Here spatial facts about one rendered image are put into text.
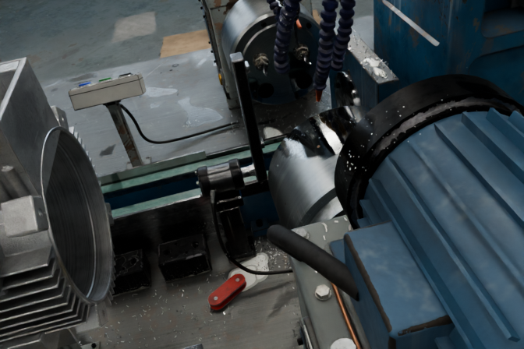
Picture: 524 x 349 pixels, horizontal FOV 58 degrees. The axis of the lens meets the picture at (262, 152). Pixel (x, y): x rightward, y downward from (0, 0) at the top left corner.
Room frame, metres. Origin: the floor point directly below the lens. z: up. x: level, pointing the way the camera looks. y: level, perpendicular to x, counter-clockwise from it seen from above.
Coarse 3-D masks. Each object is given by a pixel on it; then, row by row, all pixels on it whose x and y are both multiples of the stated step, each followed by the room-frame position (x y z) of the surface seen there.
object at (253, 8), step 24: (240, 0) 1.20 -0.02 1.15; (264, 0) 1.13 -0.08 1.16; (240, 24) 1.08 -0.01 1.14; (264, 24) 1.04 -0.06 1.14; (312, 24) 1.05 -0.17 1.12; (240, 48) 1.04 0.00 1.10; (264, 48) 1.04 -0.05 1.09; (312, 48) 1.05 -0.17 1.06; (288, 72) 1.04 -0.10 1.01; (312, 72) 1.05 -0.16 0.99; (264, 96) 1.03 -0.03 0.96; (288, 96) 1.05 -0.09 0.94
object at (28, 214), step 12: (60, 120) 0.37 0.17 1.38; (12, 204) 0.25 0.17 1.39; (24, 204) 0.25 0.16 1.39; (36, 204) 0.26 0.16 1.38; (108, 204) 0.39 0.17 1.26; (12, 216) 0.25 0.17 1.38; (24, 216) 0.25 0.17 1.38; (36, 216) 0.25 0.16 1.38; (108, 216) 0.37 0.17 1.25; (12, 228) 0.24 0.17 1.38; (24, 228) 0.24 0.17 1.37; (36, 228) 0.24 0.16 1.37; (48, 228) 0.25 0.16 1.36; (96, 312) 0.25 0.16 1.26; (84, 324) 0.24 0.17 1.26; (96, 324) 0.24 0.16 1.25
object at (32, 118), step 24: (0, 72) 0.35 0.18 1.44; (24, 72) 0.35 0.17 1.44; (0, 96) 0.36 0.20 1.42; (24, 96) 0.33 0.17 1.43; (0, 120) 0.27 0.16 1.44; (24, 120) 0.31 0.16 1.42; (48, 120) 0.35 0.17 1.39; (0, 144) 0.27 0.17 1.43; (24, 144) 0.29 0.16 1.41; (48, 144) 0.32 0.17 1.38; (0, 168) 0.27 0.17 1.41; (24, 168) 0.27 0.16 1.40; (48, 168) 0.30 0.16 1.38; (0, 192) 0.26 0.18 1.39; (24, 192) 0.26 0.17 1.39
